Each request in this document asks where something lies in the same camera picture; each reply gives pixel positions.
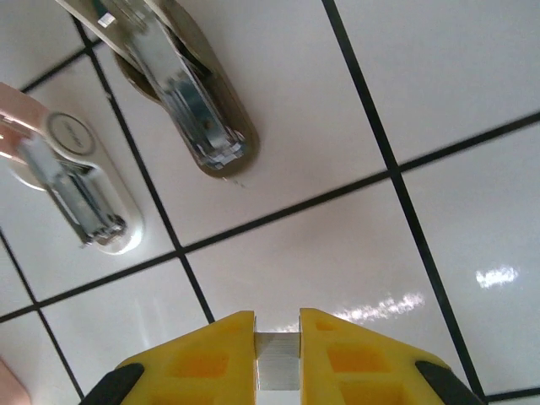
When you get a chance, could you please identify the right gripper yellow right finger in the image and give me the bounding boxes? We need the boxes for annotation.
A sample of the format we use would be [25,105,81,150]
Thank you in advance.
[298,307,486,405]

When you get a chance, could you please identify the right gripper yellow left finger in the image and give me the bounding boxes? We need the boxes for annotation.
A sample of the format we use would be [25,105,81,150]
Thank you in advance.
[84,310,258,405]

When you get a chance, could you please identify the pink white stapler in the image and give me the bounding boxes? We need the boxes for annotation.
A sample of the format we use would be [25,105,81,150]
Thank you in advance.
[0,82,147,257]

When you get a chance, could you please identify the brown stapler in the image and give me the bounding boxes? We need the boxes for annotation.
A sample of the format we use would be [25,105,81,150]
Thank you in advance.
[54,0,261,182]

